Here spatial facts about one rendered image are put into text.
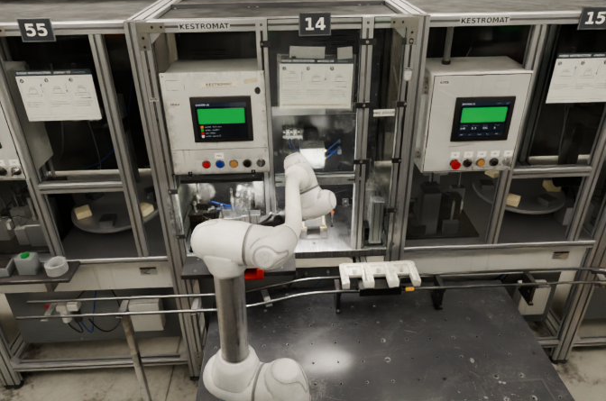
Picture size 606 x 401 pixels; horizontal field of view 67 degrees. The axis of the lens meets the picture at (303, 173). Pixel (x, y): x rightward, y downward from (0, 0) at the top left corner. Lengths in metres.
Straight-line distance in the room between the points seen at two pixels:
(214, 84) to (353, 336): 1.28
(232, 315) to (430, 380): 0.92
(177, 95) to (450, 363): 1.61
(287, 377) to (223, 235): 0.59
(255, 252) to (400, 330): 1.10
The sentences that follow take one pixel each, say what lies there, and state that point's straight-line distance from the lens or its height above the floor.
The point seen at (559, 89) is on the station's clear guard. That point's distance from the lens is 2.28.
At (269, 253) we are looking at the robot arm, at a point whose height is 1.50.
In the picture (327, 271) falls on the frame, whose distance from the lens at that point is 2.62.
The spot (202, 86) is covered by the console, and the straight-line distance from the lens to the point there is 1.94.
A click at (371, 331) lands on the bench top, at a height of 0.68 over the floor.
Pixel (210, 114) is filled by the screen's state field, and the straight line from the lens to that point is 1.95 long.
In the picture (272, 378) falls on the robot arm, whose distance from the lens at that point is 1.77.
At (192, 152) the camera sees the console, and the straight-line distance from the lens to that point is 2.06.
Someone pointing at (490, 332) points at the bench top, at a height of 0.68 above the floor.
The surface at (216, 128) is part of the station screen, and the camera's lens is 1.97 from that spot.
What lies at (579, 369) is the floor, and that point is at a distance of 3.39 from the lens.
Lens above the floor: 2.34
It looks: 28 degrees down
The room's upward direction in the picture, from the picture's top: 1 degrees counter-clockwise
